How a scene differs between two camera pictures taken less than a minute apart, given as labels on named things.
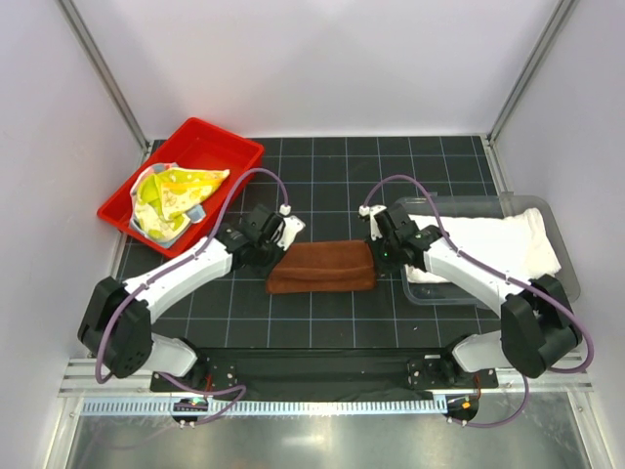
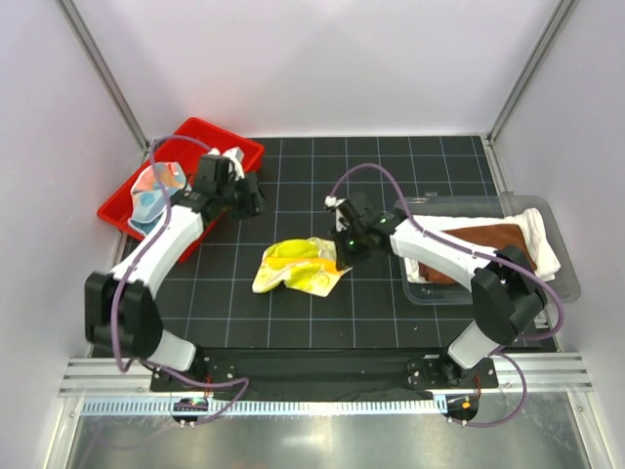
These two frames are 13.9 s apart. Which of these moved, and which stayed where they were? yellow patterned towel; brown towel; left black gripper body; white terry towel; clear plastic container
Moved: yellow patterned towel; brown towel; left black gripper body
Stayed: white terry towel; clear plastic container
